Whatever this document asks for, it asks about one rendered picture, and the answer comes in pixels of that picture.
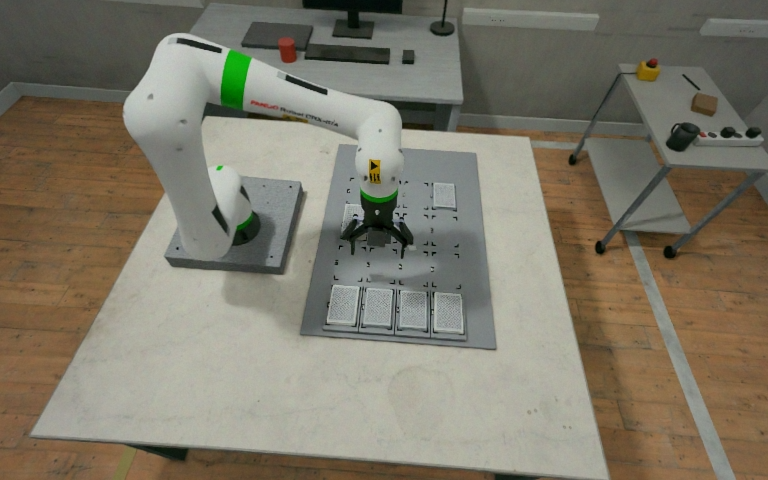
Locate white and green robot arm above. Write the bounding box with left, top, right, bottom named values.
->
left=123, top=33, right=404, bottom=261

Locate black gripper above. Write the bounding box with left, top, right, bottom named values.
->
left=342, top=211, right=414, bottom=259

